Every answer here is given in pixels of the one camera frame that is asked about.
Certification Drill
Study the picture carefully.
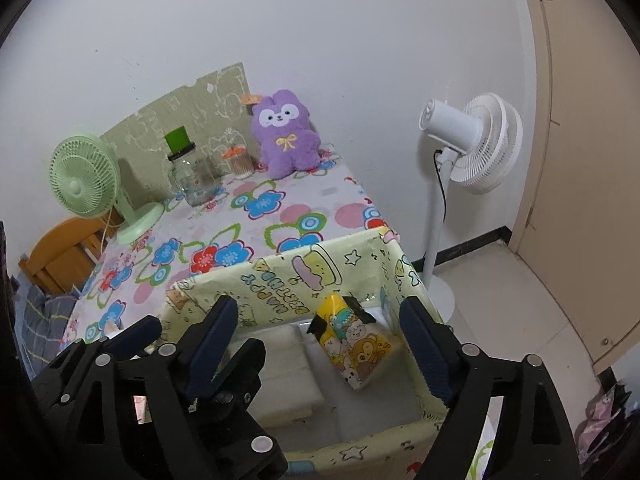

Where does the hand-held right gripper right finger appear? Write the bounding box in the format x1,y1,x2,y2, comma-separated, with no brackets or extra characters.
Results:
399,296,583,480

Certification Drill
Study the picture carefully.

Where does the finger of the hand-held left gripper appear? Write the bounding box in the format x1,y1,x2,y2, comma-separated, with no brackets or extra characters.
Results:
197,338,288,480
31,316,162,411

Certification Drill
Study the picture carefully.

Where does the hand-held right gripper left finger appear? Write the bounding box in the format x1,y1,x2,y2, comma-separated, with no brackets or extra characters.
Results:
60,296,239,480

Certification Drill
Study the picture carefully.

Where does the white and tan sock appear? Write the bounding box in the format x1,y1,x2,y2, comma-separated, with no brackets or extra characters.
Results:
250,327,325,401

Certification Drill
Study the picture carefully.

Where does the colourful cartoon printed packet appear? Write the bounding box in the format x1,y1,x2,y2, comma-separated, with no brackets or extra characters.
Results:
306,294,403,392

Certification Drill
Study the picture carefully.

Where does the cartoon paper covered storage box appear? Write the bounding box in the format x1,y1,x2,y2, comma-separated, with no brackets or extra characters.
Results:
160,230,496,480

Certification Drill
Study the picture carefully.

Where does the blue plaid bedding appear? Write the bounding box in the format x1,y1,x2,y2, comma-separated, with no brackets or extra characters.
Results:
9,280,77,363

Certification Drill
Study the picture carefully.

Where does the glass jar mug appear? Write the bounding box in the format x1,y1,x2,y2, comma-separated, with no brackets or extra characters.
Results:
167,146,226,207

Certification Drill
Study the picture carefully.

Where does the floral tablecloth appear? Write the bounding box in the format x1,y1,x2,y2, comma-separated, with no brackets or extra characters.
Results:
57,142,402,358

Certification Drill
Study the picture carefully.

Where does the green desk fan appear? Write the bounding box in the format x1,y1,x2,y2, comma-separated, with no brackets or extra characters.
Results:
49,132,166,246

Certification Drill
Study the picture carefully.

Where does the cotton swab container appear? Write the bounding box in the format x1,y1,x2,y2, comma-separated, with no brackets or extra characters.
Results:
221,145,256,177

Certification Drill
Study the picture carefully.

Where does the pink patterned bag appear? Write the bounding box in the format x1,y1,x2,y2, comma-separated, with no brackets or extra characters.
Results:
574,369,636,467

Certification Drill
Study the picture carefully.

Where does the green cartoon foam board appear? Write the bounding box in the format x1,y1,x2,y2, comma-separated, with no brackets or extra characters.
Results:
100,62,261,196

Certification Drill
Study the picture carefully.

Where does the purple plush toy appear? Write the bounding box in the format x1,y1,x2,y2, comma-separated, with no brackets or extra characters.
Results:
250,89,323,180

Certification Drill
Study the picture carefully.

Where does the white standing fan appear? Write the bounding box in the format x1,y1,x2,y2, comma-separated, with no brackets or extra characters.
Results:
418,91,524,322

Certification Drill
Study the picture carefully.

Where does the beige door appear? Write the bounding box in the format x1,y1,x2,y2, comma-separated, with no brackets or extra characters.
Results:
515,0,640,377

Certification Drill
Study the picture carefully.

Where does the white fan cable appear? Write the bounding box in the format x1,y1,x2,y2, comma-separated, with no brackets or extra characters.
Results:
96,210,115,257

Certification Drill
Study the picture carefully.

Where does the black fan cable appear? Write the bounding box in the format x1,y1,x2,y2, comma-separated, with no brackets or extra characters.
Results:
432,148,449,222

